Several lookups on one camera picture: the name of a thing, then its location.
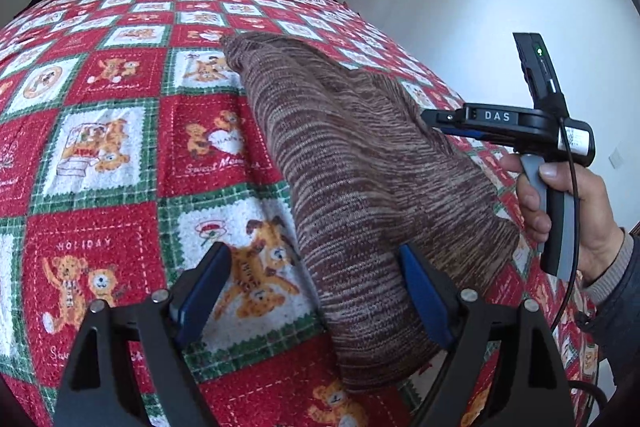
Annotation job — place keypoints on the white wall socket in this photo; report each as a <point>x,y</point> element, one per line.
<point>617,157</point>

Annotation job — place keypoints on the person's right forearm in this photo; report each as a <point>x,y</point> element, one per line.
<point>620,297</point>

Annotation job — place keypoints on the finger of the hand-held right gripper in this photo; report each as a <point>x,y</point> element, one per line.
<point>440,119</point>

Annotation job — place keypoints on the person's right hand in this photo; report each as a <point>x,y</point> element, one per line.
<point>595,217</point>

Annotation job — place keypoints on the red bear printed blanket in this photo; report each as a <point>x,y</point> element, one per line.
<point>115,72</point>

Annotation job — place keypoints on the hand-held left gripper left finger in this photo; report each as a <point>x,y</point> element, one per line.
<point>202,302</point>

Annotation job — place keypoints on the brown striped knit sweater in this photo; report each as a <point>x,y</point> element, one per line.
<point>360,187</point>

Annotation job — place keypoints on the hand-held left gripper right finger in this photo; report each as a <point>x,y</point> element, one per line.
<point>425,297</point>

